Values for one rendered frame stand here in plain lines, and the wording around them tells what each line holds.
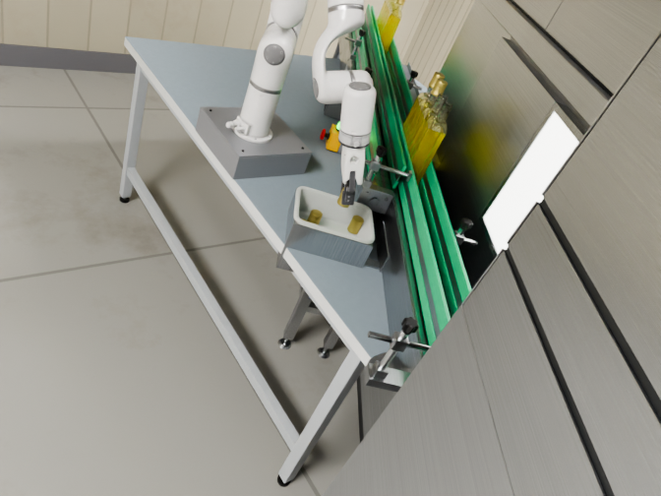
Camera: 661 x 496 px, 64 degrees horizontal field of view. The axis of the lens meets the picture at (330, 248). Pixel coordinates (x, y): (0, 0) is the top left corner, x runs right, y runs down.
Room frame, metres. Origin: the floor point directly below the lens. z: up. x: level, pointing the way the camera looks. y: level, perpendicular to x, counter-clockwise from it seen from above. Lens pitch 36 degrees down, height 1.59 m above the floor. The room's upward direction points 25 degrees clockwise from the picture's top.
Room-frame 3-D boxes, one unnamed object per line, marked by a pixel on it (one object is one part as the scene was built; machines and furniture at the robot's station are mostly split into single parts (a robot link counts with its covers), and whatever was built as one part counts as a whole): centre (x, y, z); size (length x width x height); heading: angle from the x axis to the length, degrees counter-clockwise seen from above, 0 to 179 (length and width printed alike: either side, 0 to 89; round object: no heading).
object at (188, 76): (1.94, -0.05, 0.73); 1.58 x 1.52 x 0.04; 51
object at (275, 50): (1.43, 0.37, 1.07); 0.13 x 0.10 x 0.16; 13
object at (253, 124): (1.41, 0.37, 0.91); 0.16 x 0.13 x 0.15; 151
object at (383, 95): (2.22, 0.14, 0.92); 1.75 x 0.01 x 0.08; 15
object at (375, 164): (1.33, -0.04, 0.95); 0.17 x 0.03 x 0.12; 105
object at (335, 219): (1.20, 0.03, 0.80); 0.22 x 0.17 x 0.09; 105
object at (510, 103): (1.27, -0.33, 1.15); 0.90 x 0.03 x 0.34; 15
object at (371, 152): (2.20, 0.21, 0.92); 1.75 x 0.01 x 0.08; 15
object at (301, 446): (1.41, 0.38, 0.36); 1.51 x 0.09 x 0.71; 51
